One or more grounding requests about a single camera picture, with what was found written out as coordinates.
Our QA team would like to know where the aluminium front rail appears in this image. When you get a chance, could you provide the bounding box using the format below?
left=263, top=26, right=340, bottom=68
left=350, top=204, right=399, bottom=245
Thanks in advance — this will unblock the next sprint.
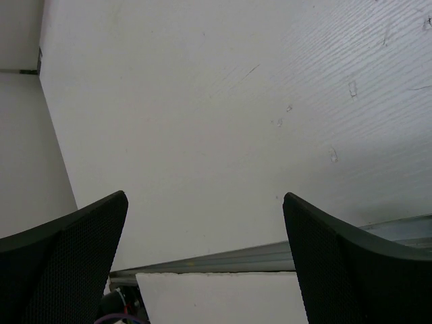
left=109, top=215, right=431, bottom=290

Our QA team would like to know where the white front cover board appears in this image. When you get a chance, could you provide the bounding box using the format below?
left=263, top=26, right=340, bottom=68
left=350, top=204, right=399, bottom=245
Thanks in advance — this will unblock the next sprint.
left=136, top=272, right=308, bottom=323

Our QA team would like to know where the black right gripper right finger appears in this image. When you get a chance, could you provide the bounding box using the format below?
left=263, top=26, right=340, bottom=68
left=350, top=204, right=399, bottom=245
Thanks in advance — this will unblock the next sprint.
left=283, top=193, right=431, bottom=323

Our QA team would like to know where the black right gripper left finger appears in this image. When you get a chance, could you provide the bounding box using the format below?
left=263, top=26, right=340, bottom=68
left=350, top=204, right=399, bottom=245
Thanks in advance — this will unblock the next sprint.
left=1, top=191, right=128, bottom=323

